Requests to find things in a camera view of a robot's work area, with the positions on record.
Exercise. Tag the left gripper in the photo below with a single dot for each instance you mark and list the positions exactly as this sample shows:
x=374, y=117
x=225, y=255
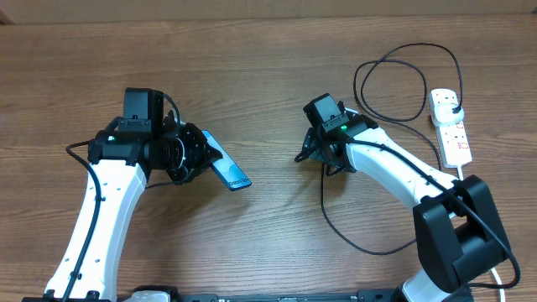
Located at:
x=202, y=157

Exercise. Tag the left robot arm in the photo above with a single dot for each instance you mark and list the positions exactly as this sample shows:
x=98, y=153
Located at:
x=120, y=160

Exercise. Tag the white charger plug adapter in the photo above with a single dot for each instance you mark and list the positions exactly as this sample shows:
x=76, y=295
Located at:
x=443, y=115

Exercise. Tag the blue Galaxy smartphone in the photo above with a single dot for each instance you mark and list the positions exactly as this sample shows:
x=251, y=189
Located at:
x=226, y=169

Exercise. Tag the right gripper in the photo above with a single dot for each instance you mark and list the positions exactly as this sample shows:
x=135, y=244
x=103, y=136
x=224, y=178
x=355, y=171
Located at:
x=314, y=148

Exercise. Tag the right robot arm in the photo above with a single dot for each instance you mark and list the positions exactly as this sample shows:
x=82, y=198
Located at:
x=458, y=232

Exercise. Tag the white power strip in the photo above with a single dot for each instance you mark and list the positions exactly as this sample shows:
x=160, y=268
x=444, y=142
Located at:
x=453, y=141

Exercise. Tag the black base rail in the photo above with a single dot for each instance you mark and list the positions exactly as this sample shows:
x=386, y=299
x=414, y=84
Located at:
x=167, y=293

